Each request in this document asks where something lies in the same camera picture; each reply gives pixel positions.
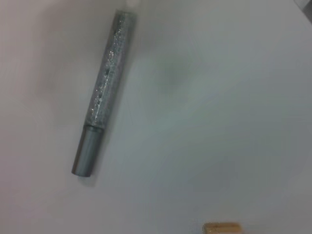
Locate grey glitter marker pen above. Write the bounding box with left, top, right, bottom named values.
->
left=71, top=9, right=137, bottom=177

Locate beige eraser with barcode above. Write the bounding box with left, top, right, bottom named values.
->
left=202, top=221, right=243, bottom=234

